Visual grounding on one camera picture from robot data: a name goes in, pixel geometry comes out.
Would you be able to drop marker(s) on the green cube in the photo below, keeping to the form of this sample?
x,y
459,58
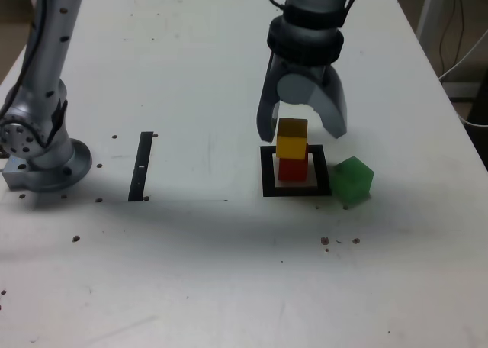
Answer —
x,y
350,180

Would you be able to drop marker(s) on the yellow cube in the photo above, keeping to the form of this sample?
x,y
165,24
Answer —
x,y
291,145

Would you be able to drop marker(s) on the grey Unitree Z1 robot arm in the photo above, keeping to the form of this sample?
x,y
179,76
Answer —
x,y
49,39

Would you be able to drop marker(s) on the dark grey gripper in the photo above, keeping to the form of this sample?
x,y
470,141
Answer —
x,y
305,67

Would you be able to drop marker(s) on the black tape strip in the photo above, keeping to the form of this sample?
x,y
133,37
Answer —
x,y
143,149

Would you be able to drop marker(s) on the red cube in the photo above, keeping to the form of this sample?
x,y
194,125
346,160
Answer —
x,y
292,170

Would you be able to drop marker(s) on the white furniture post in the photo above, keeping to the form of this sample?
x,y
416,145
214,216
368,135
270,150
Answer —
x,y
427,12

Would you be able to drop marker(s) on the black tape square outline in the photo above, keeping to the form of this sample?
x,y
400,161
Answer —
x,y
295,192

